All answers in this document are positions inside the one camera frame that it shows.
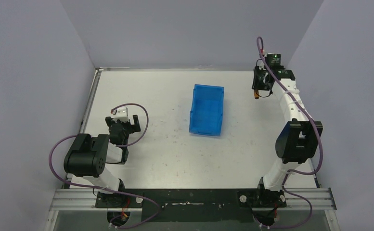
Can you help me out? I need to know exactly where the aluminium frame rail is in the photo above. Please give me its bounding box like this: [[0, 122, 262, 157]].
[[49, 188, 337, 211]]

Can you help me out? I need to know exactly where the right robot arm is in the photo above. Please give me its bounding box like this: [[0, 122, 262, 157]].
[[252, 53, 323, 207]]

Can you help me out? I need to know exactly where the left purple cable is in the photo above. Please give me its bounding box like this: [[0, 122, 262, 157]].
[[48, 103, 161, 230]]

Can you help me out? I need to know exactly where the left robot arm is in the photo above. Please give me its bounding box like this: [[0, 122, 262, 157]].
[[64, 115, 141, 208]]

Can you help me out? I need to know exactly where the blue plastic bin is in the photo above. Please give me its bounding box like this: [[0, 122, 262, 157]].
[[189, 84, 224, 136]]

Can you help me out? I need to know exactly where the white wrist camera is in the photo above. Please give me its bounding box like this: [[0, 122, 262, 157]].
[[111, 107, 129, 122], [258, 59, 267, 71]]

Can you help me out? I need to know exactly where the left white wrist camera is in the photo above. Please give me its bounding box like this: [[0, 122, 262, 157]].
[[111, 107, 129, 122]]

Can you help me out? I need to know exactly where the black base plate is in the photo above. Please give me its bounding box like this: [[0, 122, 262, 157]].
[[95, 188, 287, 223]]

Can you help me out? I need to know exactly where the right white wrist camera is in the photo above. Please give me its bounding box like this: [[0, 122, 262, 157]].
[[258, 59, 267, 71]]

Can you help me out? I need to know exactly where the orange handled screwdriver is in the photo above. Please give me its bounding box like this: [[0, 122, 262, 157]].
[[254, 90, 259, 99]]

